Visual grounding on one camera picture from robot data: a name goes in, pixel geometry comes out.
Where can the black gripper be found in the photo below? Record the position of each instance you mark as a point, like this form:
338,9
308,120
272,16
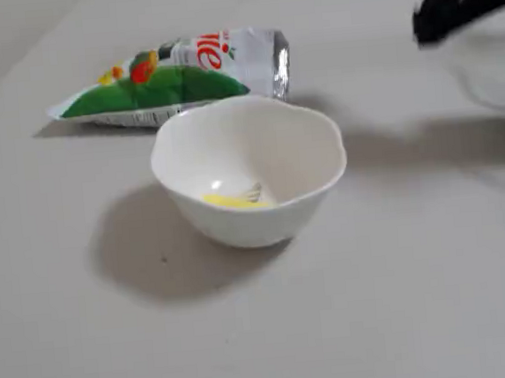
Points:
439,22

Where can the yellow veggie straw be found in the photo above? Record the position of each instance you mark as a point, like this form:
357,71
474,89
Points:
231,201

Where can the white ceramic bowl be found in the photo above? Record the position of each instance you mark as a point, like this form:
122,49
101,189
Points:
275,143

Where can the veggie straws snack packet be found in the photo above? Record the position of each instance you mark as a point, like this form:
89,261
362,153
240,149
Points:
159,86

